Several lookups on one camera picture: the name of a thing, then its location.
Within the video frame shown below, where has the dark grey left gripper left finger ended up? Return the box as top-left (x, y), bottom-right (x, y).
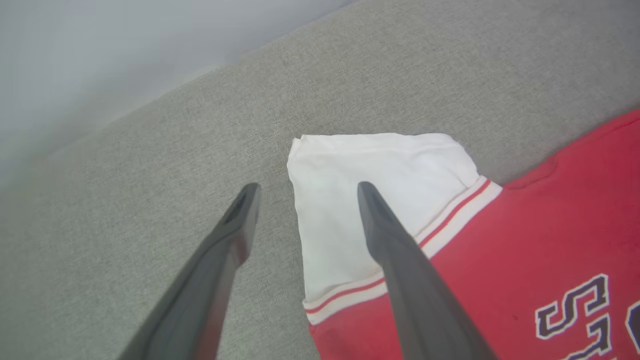
top-left (117, 182), bottom-right (262, 360)

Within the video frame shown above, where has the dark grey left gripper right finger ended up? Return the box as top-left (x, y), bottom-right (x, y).
top-left (357, 181), bottom-right (499, 360)

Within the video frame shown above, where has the red and white jersey garment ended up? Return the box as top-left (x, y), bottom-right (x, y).
top-left (287, 109), bottom-right (640, 360)

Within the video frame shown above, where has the grey fabric sofa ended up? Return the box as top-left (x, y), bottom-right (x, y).
top-left (0, 0), bottom-right (640, 360)

